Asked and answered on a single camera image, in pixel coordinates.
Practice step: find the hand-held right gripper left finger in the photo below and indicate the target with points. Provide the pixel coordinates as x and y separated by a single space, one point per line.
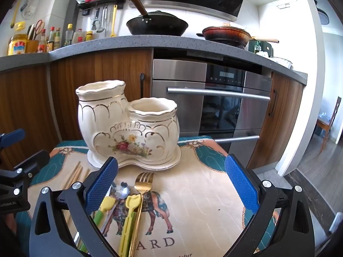
101 187

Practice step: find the white bowl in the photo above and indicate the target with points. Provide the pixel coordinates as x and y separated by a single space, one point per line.
281 62

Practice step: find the yellow utensil with tulip top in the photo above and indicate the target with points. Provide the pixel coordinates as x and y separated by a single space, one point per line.
127 225

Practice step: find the grey speckled stone countertop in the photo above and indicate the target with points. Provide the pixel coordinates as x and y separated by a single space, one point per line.
93 44

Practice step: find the narrow wooden base cabinet door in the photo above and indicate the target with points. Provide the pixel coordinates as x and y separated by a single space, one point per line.
286 117

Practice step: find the stainless steel built-in oven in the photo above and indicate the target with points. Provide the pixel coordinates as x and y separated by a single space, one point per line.
222 107

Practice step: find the dark sauce bottle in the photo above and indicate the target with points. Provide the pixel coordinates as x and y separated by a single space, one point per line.
57 38

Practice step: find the horse printed quilted mat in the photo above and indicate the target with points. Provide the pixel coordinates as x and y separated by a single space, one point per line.
201 206

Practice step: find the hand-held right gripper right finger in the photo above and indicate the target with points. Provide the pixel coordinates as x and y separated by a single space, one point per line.
241 184

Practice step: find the kitchen knife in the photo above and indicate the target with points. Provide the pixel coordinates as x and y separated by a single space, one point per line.
30 32

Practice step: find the green glass bottle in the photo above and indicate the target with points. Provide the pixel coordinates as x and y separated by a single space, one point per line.
257 47

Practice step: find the dark green board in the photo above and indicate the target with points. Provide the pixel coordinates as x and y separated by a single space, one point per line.
266 48

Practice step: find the cream ceramic holder tray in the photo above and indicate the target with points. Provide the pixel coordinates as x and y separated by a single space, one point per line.
160 164

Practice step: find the wooden cabinet door beside oven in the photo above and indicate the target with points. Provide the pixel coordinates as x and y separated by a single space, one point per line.
107 67

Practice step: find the wooden chopstick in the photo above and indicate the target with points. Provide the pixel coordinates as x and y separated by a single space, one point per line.
85 175
76 176
72 172

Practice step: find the sauce bottle with red cap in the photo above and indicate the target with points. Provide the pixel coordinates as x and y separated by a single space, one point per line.
43 41
51 38

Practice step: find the red enamel frying pan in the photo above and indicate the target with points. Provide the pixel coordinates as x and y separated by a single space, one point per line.
225 33

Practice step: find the hanging metal kitchen tool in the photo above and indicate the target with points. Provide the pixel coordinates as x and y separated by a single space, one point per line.
103 18

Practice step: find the black wall spice shelf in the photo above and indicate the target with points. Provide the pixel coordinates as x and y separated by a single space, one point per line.
99 3

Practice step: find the gold fork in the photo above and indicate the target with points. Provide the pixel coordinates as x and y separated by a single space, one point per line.
144 183

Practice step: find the cream floral ceramic utensil holder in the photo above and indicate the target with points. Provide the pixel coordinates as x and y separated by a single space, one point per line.
107 117

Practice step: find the wooden knife holder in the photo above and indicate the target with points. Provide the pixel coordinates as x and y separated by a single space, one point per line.
32 46

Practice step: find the large yellow plastic jar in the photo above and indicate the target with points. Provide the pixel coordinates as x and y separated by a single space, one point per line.
17 46

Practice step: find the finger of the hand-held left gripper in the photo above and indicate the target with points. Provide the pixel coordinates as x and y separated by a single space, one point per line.
32 162
13 136

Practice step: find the small jar with yellow lid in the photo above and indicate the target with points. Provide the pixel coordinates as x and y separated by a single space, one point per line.
89 35

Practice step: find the hanging can opener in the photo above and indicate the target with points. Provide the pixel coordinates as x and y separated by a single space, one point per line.
95 18

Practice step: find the oil bottle with yellow cap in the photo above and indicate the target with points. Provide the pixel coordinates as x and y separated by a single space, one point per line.
69 34

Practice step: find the green utensil with yellow tulip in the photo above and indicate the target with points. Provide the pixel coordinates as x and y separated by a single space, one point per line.
107 204

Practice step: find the wooden dining chair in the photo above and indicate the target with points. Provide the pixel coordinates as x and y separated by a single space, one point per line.
332 117

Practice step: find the white jug with red cap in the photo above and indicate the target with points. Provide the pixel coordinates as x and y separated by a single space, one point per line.
78 36

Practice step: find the silver fork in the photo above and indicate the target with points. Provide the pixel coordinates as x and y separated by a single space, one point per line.
106 220

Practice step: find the dark ceiling lamp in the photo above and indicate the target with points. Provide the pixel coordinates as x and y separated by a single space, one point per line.
323 16

